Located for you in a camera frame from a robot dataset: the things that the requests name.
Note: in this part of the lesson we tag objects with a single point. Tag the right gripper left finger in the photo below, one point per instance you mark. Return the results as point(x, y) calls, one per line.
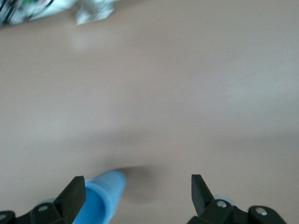
point(67, 203)

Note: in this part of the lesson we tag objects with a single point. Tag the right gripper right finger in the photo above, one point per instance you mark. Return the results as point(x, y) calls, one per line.
point(210, 210)

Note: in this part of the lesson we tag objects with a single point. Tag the blue ribbed cup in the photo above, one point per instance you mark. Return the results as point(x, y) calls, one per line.
point(102, 196)

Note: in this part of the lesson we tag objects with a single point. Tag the brown table cover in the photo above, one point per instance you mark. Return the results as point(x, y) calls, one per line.
point(163, 93)

